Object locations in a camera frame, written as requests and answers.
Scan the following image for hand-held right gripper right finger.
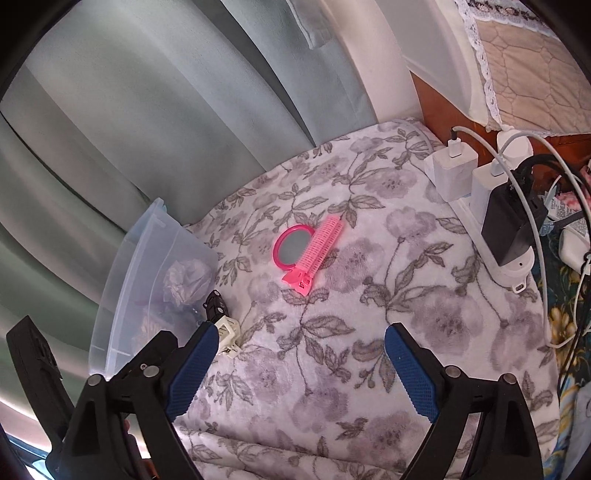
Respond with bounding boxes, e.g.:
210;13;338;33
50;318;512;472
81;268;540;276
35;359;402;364
384;322;543;480

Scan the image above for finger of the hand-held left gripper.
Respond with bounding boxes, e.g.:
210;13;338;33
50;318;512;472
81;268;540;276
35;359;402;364
6;316;77;462

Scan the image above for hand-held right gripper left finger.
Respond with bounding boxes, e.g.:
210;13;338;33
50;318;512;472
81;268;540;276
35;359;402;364
60;320;219;480

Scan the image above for clear plastic container blue latches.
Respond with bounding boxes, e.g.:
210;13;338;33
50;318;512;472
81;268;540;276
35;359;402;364
89;198;219;381

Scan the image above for round pink mirror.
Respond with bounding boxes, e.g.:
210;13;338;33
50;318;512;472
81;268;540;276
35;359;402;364
272;226;317;271

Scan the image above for pink hair clip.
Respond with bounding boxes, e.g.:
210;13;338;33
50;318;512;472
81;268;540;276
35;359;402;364
281;216;346;297

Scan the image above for crumpled white paper ball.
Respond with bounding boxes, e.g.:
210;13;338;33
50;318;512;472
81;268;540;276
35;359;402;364
163;259;214;308

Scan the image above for grey floral blanket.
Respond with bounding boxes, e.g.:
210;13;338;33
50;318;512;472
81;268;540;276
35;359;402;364
175;117;561;480

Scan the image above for white power strip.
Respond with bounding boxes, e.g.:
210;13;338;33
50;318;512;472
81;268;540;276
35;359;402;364
450;194;537;294

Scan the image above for black power adapter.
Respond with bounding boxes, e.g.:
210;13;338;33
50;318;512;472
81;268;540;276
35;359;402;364
481;182;548;266

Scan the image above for white charger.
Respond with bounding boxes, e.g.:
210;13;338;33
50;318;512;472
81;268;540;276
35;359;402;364
471;161;511;224
425;138;478;201

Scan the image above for pale green curtain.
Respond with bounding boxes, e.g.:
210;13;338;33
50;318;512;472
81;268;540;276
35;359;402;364
0;0;416;416

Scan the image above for brown wooden board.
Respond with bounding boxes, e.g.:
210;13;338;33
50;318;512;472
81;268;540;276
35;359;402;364
411;69;591;168

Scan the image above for white appliance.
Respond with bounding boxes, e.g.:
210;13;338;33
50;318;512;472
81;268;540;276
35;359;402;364
402;0;490;130

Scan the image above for beige quilted lace cover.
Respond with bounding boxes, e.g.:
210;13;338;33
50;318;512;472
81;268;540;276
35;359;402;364
455;0;591;139

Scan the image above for digital watch black strap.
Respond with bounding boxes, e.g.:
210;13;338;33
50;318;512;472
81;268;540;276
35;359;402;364
202;290;241;360

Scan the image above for white charging cable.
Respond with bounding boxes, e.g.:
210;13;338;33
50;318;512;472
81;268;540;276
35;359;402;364
492;131;591;349
449;126;504;160

